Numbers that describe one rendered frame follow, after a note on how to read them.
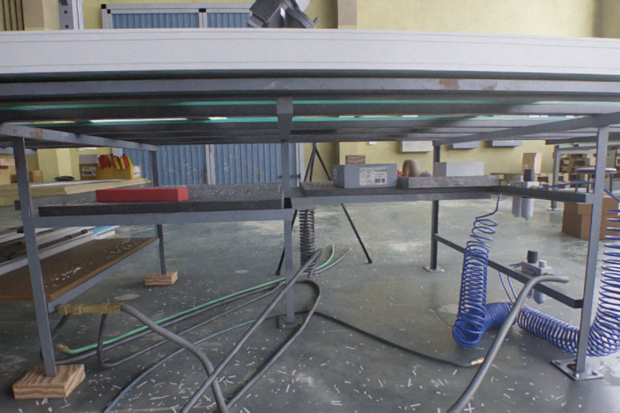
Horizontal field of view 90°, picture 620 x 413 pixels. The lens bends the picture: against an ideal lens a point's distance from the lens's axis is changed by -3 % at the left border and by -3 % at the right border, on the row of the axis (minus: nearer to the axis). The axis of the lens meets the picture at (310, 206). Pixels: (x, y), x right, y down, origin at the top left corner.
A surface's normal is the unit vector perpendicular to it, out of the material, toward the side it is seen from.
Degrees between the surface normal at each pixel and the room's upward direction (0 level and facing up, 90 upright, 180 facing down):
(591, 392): 0
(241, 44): 90
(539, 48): 90
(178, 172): 90
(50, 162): 90
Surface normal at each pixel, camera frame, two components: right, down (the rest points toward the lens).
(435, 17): 0.07, 0.13
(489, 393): -0.02, -0.99
